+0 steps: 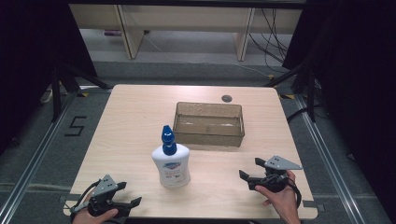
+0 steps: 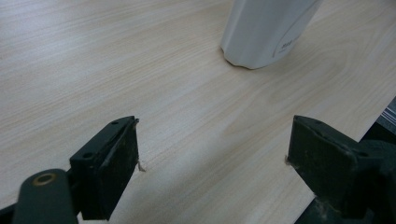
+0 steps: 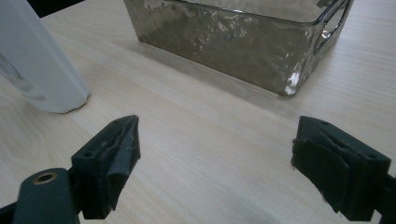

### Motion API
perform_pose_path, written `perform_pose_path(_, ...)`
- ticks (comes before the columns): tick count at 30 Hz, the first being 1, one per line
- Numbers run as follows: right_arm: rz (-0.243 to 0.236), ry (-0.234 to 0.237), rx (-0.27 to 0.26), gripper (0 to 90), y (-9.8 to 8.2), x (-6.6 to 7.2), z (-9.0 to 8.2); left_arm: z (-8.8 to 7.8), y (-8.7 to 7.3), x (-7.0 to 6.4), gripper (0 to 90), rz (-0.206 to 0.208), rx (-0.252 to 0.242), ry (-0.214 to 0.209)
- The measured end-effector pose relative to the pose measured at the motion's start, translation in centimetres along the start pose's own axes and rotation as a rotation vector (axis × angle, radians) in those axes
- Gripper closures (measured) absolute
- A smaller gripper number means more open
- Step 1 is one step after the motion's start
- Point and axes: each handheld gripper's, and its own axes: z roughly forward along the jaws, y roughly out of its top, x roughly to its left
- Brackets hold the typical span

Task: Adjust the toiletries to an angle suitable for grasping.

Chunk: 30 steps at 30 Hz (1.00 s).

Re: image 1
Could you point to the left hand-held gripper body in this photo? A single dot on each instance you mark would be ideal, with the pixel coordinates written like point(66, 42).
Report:
point(106, 186)

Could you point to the white desk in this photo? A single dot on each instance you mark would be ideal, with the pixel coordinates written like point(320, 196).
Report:
point(186, 18)

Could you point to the metal floor rail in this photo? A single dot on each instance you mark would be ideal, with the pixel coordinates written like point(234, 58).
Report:
point(34, 161)
point(330, 161)

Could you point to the black curtain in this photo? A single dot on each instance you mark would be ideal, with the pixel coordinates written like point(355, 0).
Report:
point(34, 62)
point(358, 77)

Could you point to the person's left hand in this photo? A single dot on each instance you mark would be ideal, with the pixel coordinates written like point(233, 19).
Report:
point(93, 218)

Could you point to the white pump bottle blue cap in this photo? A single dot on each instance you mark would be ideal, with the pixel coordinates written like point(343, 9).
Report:
point(171, 168)

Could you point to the small pink item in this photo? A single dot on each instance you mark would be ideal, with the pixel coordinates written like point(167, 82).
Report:
point(112, 32)

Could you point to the black metal stand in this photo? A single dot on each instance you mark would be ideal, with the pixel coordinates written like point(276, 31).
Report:
point(56, 93)
point(310, 93)

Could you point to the clear brown plastic box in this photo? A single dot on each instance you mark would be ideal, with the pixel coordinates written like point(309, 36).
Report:
point(208, 134)

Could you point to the person's right hand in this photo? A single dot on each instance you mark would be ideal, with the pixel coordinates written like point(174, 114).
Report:
point(281, 202)

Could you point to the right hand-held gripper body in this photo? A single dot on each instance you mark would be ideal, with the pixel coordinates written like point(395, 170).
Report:
point(274, 179)

